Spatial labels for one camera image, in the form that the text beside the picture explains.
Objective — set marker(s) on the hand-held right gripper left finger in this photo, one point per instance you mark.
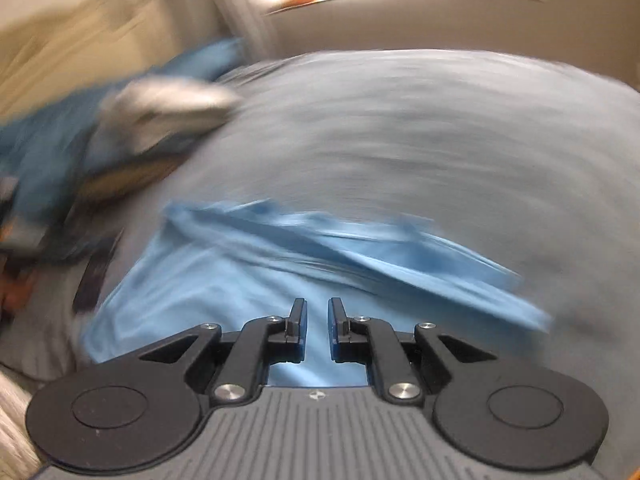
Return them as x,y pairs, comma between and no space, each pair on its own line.
300,330

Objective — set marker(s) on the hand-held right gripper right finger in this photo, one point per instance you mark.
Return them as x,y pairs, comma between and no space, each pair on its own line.
332,330

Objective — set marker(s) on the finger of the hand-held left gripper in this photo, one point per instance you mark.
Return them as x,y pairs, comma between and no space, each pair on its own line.
97,275

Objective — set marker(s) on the light blue shirt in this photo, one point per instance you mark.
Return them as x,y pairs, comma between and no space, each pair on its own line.
225,285

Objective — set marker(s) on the white folded clothes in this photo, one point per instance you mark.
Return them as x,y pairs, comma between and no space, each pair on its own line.
160,110

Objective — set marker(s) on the cream carved headboard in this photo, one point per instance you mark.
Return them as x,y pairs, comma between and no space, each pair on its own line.
60,45

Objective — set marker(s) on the grey curtain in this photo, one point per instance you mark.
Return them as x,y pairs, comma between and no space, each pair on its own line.
247,10

